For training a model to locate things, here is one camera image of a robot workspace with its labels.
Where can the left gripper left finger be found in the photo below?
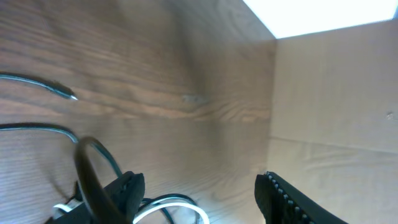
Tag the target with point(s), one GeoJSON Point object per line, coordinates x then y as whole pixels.
{"type": "Point", "coordinates": [118, 202]}

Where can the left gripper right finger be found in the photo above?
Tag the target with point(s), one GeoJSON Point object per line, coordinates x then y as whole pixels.
{"type": "Point", "coordinates": [281, 203]}

